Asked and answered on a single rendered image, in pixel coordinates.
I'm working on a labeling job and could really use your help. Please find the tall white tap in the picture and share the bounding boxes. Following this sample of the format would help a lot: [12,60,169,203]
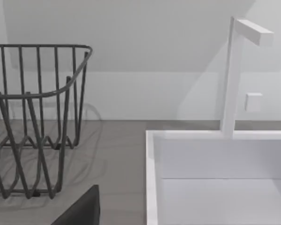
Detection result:
[219,15,274,139]

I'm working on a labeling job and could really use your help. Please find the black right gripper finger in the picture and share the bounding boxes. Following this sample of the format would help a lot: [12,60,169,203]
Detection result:
[50,184,101,225]

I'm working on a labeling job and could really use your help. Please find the white sink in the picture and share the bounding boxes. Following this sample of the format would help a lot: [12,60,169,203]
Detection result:
[145,129,281,225]

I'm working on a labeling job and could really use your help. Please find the grey wire basket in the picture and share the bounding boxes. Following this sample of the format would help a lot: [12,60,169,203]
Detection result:
[0,44,94,200]

